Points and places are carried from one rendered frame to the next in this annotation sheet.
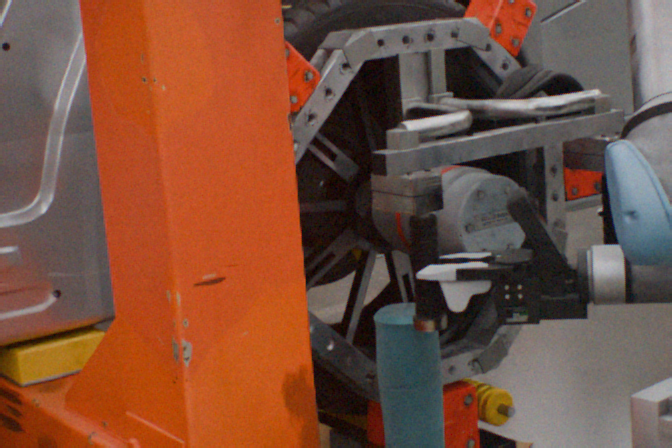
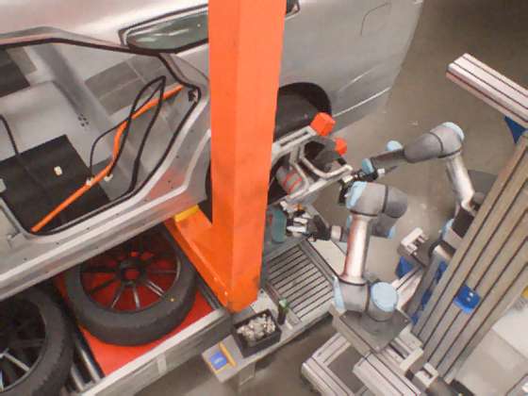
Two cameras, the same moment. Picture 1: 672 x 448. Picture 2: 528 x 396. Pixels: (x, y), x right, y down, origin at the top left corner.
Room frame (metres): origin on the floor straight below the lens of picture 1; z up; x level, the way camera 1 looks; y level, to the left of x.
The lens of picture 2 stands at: (-0.04, 0.20, 3.33)
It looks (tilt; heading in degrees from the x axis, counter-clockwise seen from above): 52 degrees down; 355
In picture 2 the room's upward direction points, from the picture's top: 4 degrees clockwise
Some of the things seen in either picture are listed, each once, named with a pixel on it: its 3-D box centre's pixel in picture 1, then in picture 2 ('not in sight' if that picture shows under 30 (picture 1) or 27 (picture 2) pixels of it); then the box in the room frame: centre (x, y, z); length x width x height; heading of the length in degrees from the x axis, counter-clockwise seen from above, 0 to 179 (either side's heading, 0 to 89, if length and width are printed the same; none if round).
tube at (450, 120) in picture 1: (405, 98); (290, 175); (1.81, -0.11, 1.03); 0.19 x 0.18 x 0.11; 34
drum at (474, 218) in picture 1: (447, 213); (297, 183); (1.91, -0.16, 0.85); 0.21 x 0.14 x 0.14; 34
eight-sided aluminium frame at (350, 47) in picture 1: (417, 208); (288, 174); (1.97, -0.12, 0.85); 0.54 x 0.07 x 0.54; 124
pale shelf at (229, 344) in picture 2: not in sight; (247, 344); (1.23, 0.09, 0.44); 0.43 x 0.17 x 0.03; 124
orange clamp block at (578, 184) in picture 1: (568, 174); (336, 148); (2.14, -0.38, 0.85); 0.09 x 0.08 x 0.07; 124
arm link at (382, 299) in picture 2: not in sight; (381, 300); (1.18, -0.45, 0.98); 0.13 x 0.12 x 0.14; 79
